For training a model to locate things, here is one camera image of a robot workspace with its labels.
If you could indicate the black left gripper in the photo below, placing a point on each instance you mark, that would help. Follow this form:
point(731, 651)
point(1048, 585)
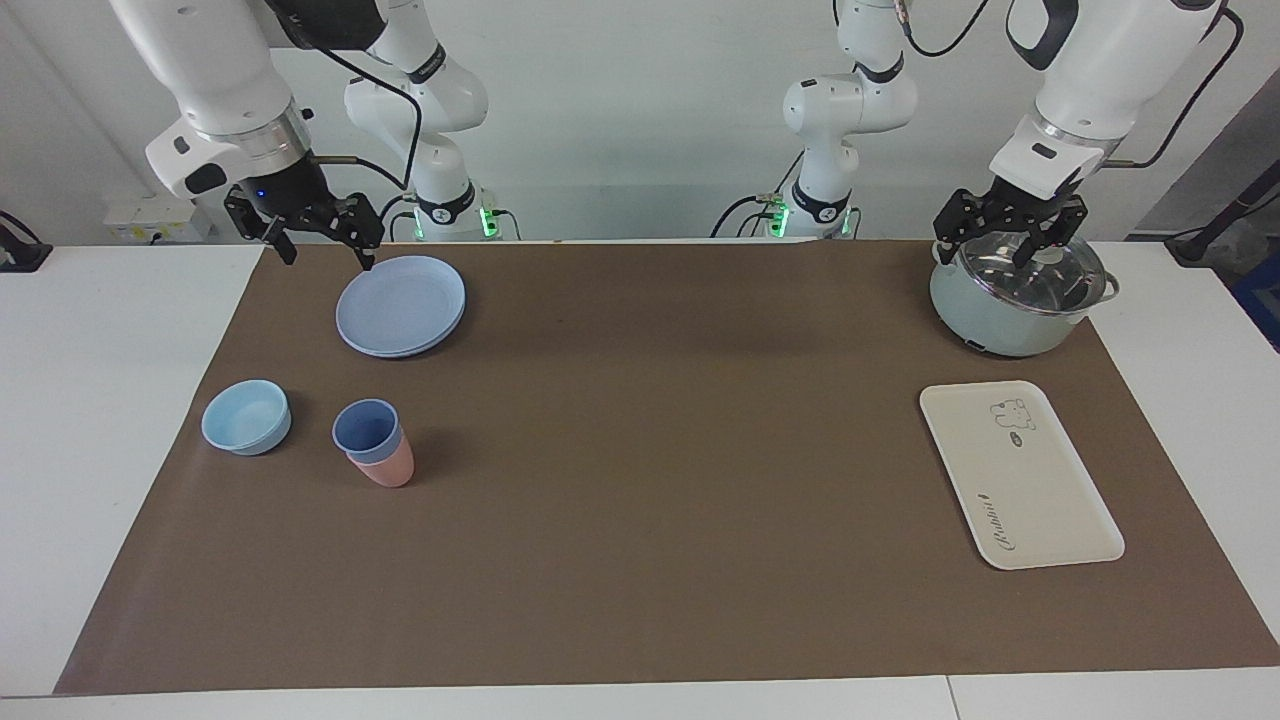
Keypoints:
point(1030, 210)

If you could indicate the pink cup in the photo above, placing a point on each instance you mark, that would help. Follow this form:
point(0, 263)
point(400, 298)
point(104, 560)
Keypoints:
point(388, 472)

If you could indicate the blue ribbed cup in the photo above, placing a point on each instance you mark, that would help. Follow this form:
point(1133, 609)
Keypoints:
point(367, 432)

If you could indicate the brown table mat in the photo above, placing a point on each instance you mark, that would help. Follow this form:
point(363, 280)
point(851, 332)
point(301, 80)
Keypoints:
point(650, 480)

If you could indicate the pale blue plate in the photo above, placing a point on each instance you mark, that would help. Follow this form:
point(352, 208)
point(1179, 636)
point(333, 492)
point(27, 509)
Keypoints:
point(400, 305)

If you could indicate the white wall socket box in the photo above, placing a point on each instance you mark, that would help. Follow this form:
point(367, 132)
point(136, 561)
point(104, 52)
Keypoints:
point(150, 218)

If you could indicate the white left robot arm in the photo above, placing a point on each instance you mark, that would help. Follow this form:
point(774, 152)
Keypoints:
point(1100, 60)

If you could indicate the cream tray with bear print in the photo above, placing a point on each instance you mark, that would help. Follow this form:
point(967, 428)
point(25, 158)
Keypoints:
point(1020, 480)

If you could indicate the glass pot lid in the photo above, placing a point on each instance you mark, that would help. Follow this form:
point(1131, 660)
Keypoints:
point(1030, 285)

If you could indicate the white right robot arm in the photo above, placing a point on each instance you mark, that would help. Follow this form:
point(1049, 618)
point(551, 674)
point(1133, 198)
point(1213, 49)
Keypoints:
point(210, 60)

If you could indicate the black table clamp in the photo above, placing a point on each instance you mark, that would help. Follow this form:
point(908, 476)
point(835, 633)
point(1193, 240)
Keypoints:
point(22, 252)

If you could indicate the light blue bowl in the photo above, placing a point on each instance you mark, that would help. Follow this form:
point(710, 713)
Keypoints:
point(245, 418)

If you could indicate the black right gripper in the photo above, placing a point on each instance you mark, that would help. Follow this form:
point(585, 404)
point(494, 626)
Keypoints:
point(290, 195)

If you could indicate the pale green cooking pot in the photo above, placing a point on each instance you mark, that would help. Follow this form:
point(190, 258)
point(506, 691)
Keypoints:
point(990, 325)

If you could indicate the blue crate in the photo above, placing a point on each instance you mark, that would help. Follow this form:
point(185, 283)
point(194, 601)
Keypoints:
point(1262, 300)

